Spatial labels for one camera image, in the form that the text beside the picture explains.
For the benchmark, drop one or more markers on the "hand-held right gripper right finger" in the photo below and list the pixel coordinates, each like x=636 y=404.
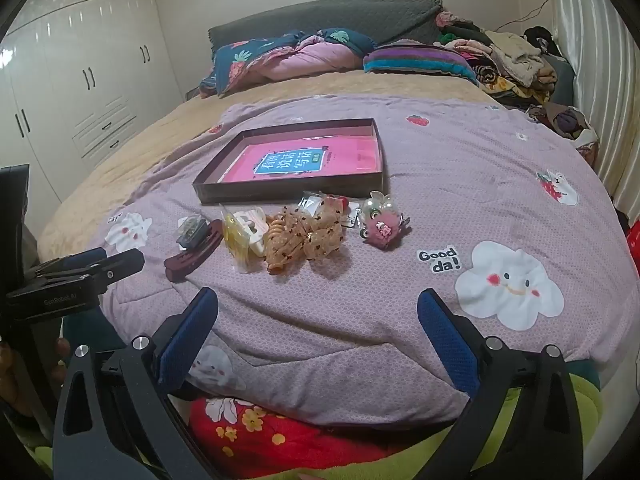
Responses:
x=447 y=340

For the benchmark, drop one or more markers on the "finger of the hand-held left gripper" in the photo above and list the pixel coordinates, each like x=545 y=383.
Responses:
x=117 y=266
x=92 y=256

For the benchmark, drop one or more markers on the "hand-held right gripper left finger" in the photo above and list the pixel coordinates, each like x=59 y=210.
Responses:
x=187 y=340

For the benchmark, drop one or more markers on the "maroon hair clip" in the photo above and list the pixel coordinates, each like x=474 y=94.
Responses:
x=192 y=260

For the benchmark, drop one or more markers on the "dark blue small packet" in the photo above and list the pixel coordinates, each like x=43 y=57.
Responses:
x=192 y=230

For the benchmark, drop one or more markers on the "yellow hair clip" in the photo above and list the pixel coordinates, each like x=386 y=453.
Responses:
x=234 y=240

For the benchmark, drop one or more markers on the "dark shallow cardboard box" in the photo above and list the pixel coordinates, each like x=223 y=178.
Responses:
x=210 y=191

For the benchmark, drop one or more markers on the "white hair claw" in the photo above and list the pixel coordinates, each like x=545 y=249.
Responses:
x=255 y=232

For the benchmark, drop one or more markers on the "pink plush hair clip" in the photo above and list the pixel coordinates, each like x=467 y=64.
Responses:
x=382 y=227

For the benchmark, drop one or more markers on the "pearl hair accessory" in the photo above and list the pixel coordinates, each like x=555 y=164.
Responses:
x=372 y=204

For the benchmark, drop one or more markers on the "red bead earring card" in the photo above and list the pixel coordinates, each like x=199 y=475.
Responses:
x=312 y=202

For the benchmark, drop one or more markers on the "person's left hand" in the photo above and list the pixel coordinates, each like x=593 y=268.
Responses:
x=10 y=375

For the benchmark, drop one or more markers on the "red floral pants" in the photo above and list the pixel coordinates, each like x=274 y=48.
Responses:
x=300 y=440

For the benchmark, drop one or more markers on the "green fleece garment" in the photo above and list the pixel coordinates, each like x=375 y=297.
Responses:
x=592 y=405

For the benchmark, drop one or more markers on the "white wardrobe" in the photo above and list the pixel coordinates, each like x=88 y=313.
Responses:
x=75 y=85

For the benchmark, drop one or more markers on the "red bag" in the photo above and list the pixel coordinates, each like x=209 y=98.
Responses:
x=634 y=242

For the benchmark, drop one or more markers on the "pink and blue floral quilt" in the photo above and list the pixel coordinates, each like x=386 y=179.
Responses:
x=300 y=60

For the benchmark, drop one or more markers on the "striped pillow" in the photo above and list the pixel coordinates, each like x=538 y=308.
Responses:
x=415 y=60

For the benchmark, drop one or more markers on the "pile of clothes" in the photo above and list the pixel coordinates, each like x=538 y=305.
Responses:
x=515 y=60

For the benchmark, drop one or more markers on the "cream striped curtain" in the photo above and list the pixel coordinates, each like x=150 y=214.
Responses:
x=595 y=85

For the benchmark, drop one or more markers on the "grey padded headboard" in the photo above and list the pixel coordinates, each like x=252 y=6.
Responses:
x=325 y=17

